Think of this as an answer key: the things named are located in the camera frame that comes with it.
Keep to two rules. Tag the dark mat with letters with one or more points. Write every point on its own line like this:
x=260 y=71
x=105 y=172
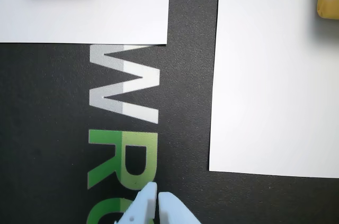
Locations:
x=39 y=128

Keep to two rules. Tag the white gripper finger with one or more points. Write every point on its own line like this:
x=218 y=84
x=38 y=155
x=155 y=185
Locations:
x=140 y=205
x=174 y=210

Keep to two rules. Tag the white paper sheet marked HOME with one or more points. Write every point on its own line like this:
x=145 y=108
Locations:
x=265 y=75

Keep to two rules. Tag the white paper sheet marked 1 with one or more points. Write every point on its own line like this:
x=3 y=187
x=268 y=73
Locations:
x=79 y=9

